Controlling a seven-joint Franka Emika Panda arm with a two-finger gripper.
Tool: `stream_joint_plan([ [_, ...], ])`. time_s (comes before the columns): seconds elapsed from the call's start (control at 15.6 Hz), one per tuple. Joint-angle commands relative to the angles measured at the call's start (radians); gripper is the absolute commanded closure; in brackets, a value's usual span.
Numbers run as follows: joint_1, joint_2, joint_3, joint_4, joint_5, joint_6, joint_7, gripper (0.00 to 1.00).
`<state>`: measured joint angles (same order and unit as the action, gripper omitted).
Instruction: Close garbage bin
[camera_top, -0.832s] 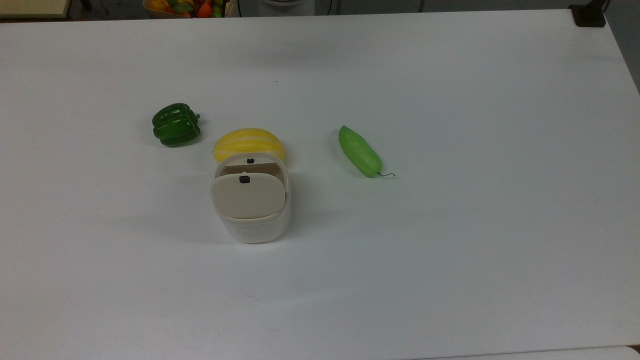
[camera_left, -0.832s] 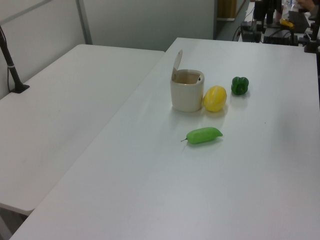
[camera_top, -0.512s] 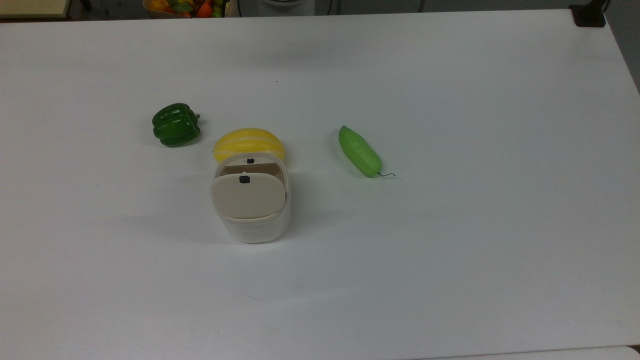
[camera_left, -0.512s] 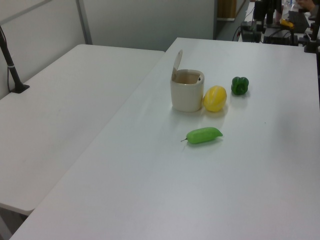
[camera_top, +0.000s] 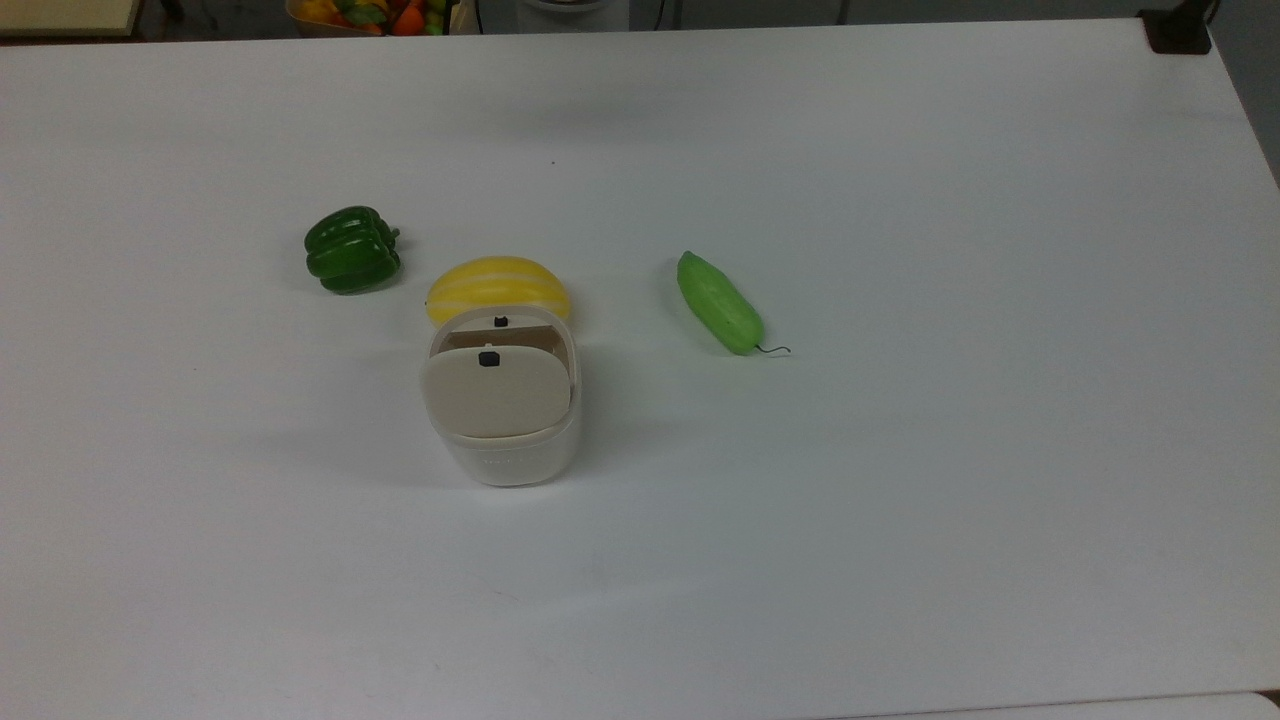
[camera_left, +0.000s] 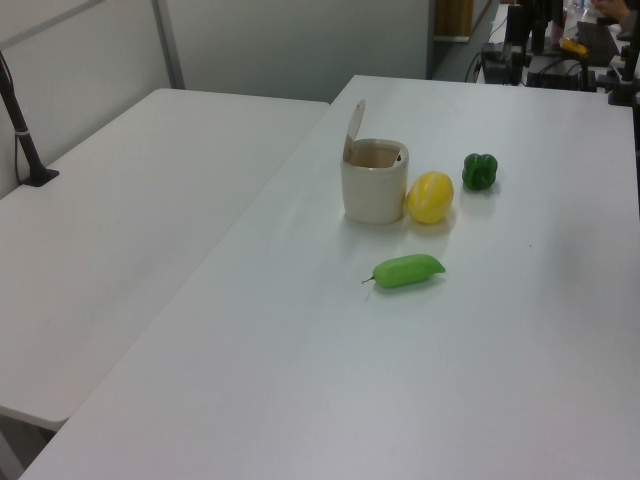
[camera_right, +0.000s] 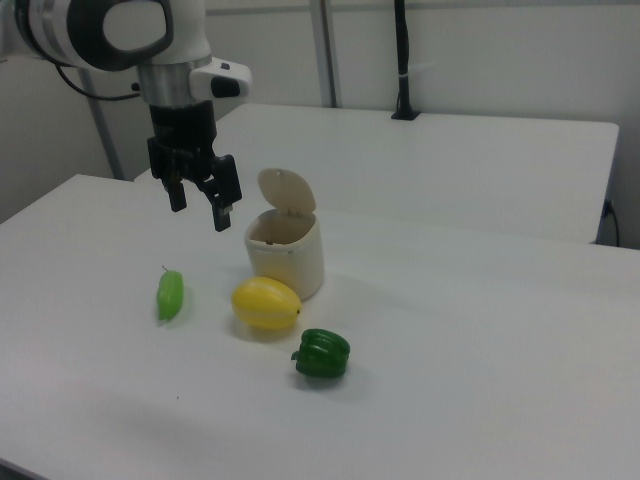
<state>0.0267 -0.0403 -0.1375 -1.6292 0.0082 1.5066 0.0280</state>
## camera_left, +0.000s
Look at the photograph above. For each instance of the beige bin lid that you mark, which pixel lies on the beige bin lid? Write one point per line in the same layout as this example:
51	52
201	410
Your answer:
354	127

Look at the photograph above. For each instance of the beige garbage bin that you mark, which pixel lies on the beige garbage bin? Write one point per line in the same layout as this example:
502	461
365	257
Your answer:
372	197

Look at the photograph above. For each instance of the light green toy cucumber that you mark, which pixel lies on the light green toy cucumber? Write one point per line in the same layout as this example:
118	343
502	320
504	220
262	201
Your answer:
407	271

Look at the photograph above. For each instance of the yellow toy melon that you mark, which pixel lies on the yellow toy melon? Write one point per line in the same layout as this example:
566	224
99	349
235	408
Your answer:
429	198

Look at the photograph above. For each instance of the dark green toy pepper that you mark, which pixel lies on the dark green toy pepper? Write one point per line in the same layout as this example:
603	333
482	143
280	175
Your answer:
479	172

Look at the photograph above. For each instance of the black equipment box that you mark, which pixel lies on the black equipment box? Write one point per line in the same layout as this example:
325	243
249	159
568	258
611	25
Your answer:
500	65

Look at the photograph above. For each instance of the wooden board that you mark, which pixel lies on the wooden board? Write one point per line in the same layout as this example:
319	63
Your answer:
452	17

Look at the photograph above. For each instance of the black equipment block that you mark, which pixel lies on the black equipment block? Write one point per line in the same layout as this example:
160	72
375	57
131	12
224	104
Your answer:
557	75

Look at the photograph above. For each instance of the black pole stand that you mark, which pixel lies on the black pole stand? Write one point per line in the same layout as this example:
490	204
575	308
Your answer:
22	137

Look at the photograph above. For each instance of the small yellow object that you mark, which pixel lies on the small yellow object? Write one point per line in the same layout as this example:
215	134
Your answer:
573	46

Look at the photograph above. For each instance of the grey metal wall post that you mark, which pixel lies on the grey metal wall post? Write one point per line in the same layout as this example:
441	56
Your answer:
169	45

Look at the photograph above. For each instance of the black upright post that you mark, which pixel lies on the black upright post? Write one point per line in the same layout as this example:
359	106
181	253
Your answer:
516	22
538	27

